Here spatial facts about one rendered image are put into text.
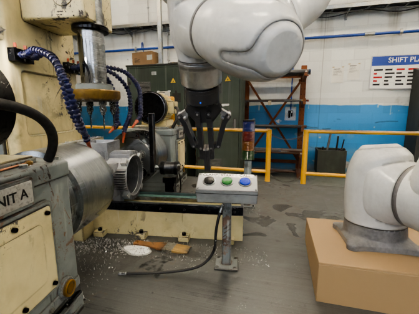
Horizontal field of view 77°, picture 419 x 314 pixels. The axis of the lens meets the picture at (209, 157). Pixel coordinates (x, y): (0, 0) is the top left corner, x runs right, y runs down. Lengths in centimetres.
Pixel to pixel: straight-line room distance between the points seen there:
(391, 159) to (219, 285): 55
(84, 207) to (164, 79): 368
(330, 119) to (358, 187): 510
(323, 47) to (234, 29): 561
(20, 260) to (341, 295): 68
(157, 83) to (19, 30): 334
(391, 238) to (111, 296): 73
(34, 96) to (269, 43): 94
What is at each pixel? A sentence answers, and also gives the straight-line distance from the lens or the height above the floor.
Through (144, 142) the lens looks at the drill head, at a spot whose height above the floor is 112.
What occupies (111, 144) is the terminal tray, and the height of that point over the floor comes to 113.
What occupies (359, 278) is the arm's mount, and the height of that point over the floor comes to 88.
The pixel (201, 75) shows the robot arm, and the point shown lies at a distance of 54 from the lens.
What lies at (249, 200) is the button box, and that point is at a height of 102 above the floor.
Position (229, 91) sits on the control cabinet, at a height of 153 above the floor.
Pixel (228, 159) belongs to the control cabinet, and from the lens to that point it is 404.
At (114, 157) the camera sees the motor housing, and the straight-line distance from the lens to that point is 105.
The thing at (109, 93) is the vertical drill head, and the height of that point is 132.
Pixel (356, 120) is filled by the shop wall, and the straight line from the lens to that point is 598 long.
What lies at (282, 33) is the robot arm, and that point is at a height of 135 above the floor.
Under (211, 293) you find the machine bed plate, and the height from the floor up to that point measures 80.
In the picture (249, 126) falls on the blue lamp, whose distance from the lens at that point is 123.
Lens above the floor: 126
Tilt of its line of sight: 10 degrees down
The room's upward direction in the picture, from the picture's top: straight up
